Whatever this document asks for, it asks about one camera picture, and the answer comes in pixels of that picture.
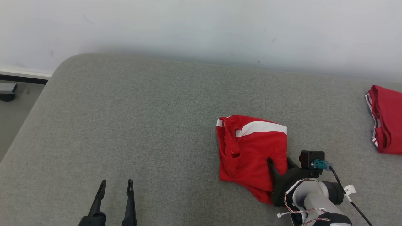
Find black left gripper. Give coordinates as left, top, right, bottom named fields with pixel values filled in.
left=78, top=179, right=138, bottom=226

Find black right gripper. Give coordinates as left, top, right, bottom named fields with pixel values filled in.
left=267, top=157, right=321, bottom=207

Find red shorts with white trim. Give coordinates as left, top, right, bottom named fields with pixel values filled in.
left=216, top=115, right=288, bottom=205

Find red shirt with white sleeves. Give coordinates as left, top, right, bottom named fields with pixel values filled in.
left=365, top=85, right=402, bottom=155

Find grey fabric sofa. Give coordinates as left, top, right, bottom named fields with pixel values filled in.
left=0, top=53, right=402, bottom=226

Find grey metal base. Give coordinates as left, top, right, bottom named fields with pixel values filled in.
left=0, top=82, right=18, bottom=102

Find thin red white wires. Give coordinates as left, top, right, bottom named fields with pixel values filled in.
left=276, top=178, right=332, bottom=226

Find white cable label tag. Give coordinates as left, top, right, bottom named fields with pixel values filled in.
left=343, top=185, right=357, bottom=203

